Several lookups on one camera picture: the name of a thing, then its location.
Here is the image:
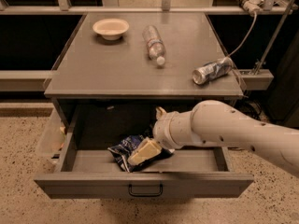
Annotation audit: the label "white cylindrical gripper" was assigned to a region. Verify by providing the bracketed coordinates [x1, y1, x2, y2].
[128, 106, 200, 166]

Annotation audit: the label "blue chip bag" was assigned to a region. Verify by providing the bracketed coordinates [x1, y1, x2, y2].
[107, 135, 175, 173]

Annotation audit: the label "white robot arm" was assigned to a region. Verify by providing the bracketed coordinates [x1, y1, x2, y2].
[152, 100, 299, 176]

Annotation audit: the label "grey open top drawer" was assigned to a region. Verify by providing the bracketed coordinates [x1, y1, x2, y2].
[35, 105, 253, 199]

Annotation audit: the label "clear plastic water bottle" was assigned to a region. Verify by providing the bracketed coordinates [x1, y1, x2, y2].
[142, 25, 165, 66]

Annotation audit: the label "grey metal cabinet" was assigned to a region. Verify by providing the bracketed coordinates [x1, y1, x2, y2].
[45, 12, 243, 100]

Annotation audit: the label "crushed silver soda can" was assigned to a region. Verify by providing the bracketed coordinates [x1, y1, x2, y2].
[192, 57, 234, 85]

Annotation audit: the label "clear plastic bin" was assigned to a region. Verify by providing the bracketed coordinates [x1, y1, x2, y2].
[36, 109, 66, 164]

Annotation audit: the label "white paper bowl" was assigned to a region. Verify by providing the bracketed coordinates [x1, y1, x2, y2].
[93, 19, 129, 41]

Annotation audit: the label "white power strip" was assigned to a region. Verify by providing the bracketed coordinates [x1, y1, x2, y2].
[236, 0, 263, 15]

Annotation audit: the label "black drawer handle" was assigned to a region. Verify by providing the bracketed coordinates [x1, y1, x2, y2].
[128, 184, 164, 198]

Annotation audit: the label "black cables on floor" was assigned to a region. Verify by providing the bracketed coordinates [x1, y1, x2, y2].
[236, 98, 263, 119]

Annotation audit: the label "metal railing frame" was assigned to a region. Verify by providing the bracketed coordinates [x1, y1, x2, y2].
[0, 0, 299, 91]

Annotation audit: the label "white power cable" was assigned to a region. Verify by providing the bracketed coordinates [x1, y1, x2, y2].
[226, 10, 258, 59]

